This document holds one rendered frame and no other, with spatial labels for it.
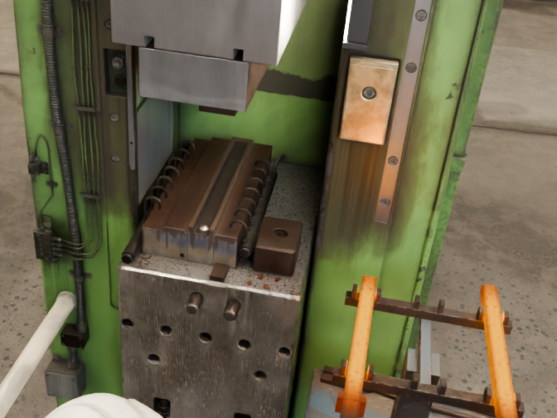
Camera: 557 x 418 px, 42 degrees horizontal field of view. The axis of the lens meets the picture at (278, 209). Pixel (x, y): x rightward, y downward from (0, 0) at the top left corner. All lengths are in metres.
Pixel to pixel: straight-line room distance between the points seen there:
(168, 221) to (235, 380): 0.39
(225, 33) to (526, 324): 2.08
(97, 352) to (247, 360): 0.54
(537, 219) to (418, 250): 2.18
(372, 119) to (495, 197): 2.46
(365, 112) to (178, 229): 0.44
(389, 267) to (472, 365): 1.20
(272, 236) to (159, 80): 0.40
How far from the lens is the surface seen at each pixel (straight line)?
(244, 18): 1.26
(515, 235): 3.57
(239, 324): 1.51
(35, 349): 1.75
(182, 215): 1.52
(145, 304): 1.55
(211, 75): 1.30
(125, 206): 1.67
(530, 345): 2.95
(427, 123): 1.46
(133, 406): 0.60
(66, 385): 2.03
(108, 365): 2.01
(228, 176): 1.68
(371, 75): 1.39
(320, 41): 1.76
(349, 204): 1.54
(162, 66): 1.32
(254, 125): 1.87
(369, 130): 1.43
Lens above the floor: 1.83
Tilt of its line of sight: 32 degrees down
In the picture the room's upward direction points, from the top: 6 degrees clockwise
